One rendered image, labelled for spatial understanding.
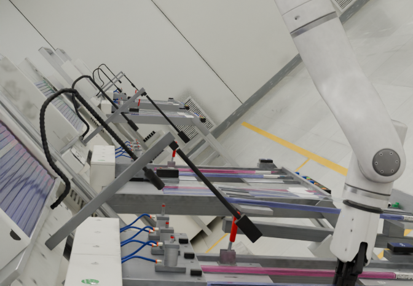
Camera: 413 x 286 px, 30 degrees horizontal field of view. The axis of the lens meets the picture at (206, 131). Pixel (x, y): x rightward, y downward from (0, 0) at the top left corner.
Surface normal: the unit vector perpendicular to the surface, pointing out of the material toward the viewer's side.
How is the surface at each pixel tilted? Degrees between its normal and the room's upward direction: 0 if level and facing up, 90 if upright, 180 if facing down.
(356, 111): 50
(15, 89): 90
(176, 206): 90
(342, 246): 35
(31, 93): 90
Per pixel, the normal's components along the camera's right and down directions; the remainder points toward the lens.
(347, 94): -0.37, -0.62
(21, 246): 0.12, 0.09
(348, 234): -0.95, -0.23
